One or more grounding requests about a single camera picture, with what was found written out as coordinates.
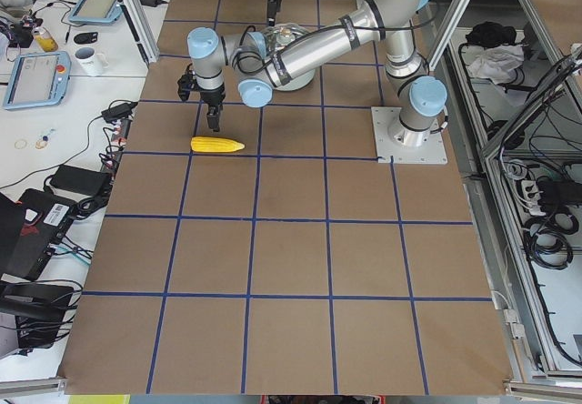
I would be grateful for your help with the yellow corn cob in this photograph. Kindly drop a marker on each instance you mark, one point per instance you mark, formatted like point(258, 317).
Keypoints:
point(209, 144)

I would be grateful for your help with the glass pot lid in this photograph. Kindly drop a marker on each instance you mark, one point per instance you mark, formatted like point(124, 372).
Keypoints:
point(279, 36)

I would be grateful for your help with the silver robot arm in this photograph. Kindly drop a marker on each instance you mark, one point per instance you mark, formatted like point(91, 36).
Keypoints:
point(422, 97)

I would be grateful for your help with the black power adapter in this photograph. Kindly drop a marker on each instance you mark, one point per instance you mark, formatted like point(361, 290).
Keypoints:
point(118, 112)

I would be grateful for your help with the white mug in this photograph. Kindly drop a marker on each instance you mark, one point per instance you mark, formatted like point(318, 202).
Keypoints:
point(91, 61)

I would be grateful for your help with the blue teach pendant far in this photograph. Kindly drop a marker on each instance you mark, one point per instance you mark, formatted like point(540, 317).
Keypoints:
point(95, 12)

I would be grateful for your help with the blue teach pendant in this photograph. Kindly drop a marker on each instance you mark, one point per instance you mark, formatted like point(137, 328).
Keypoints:
point(39, 79)
point(95, 12)

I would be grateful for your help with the blue teach pendant near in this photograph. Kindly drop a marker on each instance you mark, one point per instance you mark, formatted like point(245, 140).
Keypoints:
point(39, 79)

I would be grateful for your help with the black laptop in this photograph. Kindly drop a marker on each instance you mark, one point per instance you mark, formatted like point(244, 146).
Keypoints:
point(47, 219)

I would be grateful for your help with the aluminium frame post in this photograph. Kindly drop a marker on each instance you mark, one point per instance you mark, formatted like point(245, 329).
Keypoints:
point(140, 29)

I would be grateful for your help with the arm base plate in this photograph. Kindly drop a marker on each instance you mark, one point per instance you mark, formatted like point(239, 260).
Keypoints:
point(398, 145)

